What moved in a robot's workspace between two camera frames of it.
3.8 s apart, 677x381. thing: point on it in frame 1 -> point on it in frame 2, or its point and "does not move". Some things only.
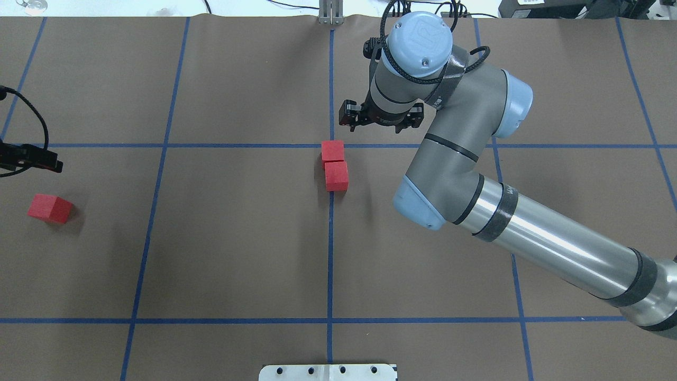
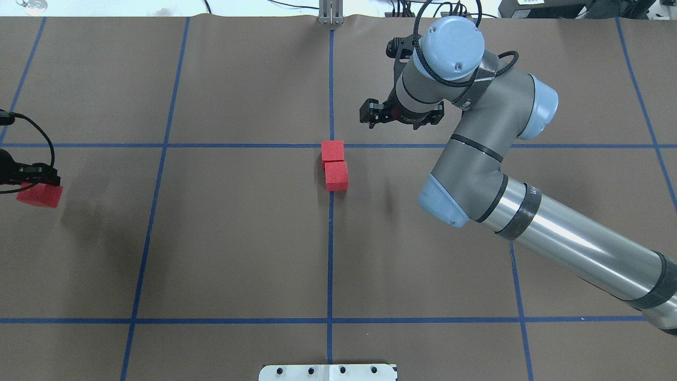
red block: (337, 178) does not move
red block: (55, 208) -> (40, 194)
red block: (332, 151) does not move
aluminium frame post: (331, 12) does not move
